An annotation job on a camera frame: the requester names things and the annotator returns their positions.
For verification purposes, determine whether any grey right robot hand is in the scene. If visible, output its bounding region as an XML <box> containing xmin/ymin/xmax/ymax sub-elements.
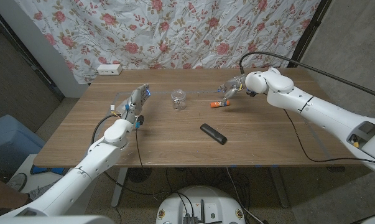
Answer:
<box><xmin>217</xmin><ymin>74</ymin><xmax>248</xmax><ymax>108</ymax></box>

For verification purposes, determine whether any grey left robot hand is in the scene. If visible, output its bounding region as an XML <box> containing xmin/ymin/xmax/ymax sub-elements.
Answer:
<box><xmin>123</xmin><ymin>83</ymin><xmax>151</xmax><ymax>124</ymax></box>

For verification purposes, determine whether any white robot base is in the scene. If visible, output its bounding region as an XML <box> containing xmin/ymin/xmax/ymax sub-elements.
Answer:
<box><xmin>155</xmin><ymin>185</ymin><xmax>246</xmax><ymax>224</ymax></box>

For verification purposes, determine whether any clear glass cup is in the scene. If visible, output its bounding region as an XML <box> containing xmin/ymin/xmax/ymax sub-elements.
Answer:
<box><xmin>170</xmin><ymin>89</ymin><xmax>187</xmax><ymax>111</ymax></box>

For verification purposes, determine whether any black TV remote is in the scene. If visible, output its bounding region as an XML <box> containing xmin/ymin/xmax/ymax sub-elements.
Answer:
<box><xmin>200</xmin><ymin>123</ymin><xmax>228</xmax><ymax>146</ymax></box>

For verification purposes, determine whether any white power strip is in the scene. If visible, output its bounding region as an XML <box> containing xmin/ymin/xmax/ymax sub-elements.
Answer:
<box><xmin>96</xmin><ymin>63</ymin><xmax>123</xmax><ymax>76</ymax></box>

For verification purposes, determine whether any floral print curtain backdrop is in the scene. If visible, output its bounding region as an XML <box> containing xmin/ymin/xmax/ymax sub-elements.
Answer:
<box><xmin>14</xmin><ymin>0</ymin><xmax>322</xmax><ymax>84</ymax></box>

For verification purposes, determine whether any white table leg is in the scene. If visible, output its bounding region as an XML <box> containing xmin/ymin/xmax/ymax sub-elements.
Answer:
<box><xmin>111</xmin><ymin>167</ymin><xmax>129</xmax><ymax>208</ymax></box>

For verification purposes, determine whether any grey table leg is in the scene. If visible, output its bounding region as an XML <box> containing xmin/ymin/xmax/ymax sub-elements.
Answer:
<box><xmin>269</xmin><ymin>166</ymin><xmax>290</xmax><ymax>208</ymax></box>

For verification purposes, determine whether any grey white sneaker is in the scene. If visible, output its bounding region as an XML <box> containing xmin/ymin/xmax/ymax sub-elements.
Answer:
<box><xmin>28</xmin><ymin>179</ymin><xmax>63</xmax><ymax>200</ymax></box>

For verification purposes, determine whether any blue plastic bin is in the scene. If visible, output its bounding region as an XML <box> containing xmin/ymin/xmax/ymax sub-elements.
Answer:
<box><xmin>0</xmin><ymin>114</ymin><xmax>47</xmax><ymax>174</ymax></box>

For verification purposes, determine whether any white robot torso edge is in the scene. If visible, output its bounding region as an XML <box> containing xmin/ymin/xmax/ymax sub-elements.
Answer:
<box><xmin>0</xmin><ymin>214</ymin><xmax>115</xmax><ymax>224</ymax></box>

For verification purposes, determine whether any person bare leg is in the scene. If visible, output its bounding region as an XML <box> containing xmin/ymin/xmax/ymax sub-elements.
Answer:
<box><xmin>0</xmin><ymin>175</ymin><xmax>29</xmax><ymax>210</ymax></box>

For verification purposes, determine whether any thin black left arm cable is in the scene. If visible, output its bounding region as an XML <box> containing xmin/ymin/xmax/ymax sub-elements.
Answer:
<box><xmin>134</xmin><ymin>126</ymin><xmax>145</xmax><ymax>170</ymax></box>

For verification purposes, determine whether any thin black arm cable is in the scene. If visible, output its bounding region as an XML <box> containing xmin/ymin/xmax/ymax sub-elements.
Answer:
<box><xmin>282</xmin><ymin>108</ymin><xmax>375</xmax><ymax>169</ymax></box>
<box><xmin>134</xmin><ymin>126</ymin><xmax>145</xmax><ymax>170</ymax></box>

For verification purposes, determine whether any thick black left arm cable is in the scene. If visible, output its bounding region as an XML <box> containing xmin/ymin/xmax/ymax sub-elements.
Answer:
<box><xmin>91</xmin><ymin>113</ymin><xmax>175</xmax><ymax>197</ymax></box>

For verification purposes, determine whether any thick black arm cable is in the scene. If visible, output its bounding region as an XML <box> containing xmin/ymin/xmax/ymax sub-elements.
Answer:
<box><xmin>91</xmin><ymin>113</ymin><xmax>175</xmax><ymax>197</ymax></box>
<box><xmin>239</xmin><ymin>51</ymin><xmax>375</xmax><ymax>102</ymax></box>

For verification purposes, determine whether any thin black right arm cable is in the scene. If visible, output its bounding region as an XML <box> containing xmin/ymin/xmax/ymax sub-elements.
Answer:
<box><xmin>282</xmin><ymin>108</ymin><xmax>375</xmax><ymax>169</ymax></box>

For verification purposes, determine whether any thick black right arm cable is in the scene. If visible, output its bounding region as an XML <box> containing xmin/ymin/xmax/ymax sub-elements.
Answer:
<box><xmin>239</xmin><ymin>51</ymin><xmax>375</xmax><ymax>102</ymax></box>

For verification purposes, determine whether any black backdrop frame pole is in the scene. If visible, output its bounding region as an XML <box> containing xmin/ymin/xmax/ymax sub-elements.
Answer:
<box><xmin>287</xmin><ymin>0</ymin><xmax>333</xmax><ymax>68</ymax></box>

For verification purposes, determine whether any white floor cable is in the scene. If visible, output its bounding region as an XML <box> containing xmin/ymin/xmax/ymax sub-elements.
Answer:
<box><xmin>226</xmin><ymin>167</ymin><xmax>264</xmax><ymax>224</ymax></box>

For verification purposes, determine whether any black door frame strip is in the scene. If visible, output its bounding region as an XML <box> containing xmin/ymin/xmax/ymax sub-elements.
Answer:
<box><xmin>0</xmin><ymin>6</ymin><xmax>65</xmax><ymax>101</ymax></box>

